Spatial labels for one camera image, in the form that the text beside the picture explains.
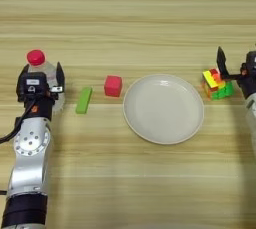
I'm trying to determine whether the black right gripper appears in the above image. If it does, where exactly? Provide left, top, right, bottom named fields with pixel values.
left=216, top=46, right=256, bottom=100

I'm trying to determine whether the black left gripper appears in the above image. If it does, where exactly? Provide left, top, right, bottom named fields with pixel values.
left=15, top=61, right=66, bottom=120

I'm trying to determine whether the clear bottle with red cap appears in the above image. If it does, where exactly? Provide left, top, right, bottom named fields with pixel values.
left=25, top=49, right=66, bottom=114

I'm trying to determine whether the red cube block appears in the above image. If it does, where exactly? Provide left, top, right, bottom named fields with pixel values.
left=103, top=75, right=123, bottom=98

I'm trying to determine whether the round white plate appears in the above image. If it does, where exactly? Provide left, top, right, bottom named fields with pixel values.
left=122, top=73, right=205, bottom=145

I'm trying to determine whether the black labelled box left gripper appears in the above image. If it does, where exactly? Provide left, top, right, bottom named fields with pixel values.
left=18, top=72, right=50, bottom=98

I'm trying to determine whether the multicolour puzzle cube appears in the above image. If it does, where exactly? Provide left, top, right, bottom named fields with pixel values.
left=202, top=68, right=235, bottom=101

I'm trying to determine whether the green rectangular block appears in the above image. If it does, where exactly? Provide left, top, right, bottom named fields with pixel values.
left=75, top=86, right=93, bottom=115

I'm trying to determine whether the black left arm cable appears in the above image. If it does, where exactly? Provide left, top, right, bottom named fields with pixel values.
left=0, top=98, right=37, bottom=146

